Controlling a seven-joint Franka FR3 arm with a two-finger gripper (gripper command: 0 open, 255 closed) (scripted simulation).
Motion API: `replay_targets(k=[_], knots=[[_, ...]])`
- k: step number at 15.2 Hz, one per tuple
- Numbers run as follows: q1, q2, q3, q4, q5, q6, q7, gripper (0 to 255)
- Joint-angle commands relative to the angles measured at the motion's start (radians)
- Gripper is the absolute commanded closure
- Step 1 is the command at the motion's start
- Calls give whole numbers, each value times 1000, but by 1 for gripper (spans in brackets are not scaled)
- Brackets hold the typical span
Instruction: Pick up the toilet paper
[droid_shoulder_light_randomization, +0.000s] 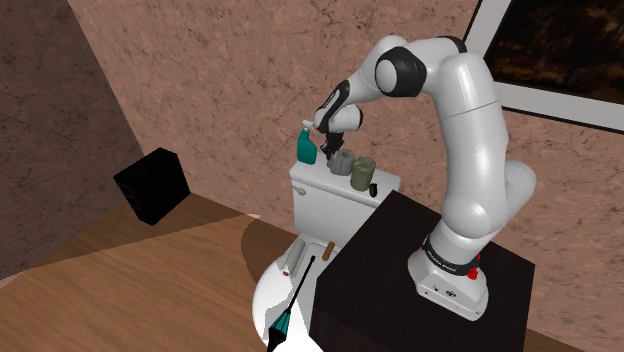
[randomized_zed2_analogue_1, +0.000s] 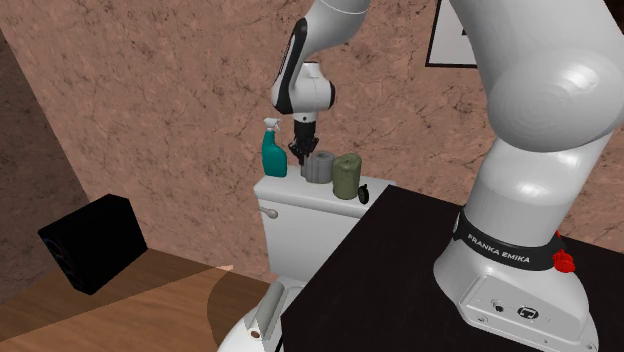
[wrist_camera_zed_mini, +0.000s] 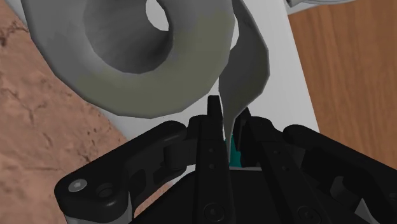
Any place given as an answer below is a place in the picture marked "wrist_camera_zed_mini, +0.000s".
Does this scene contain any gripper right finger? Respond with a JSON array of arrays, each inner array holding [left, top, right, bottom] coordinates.
[[232, 106, 397, 224]]

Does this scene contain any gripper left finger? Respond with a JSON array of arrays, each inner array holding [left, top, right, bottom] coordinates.
[[54, 95, 237, 224]]

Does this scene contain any grey toilet paper roll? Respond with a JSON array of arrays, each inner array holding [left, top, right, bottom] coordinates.
[[20, 0, 270, 163]]

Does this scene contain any small teal object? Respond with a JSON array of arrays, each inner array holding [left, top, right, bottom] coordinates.
[[225, 136, 242, 169]]

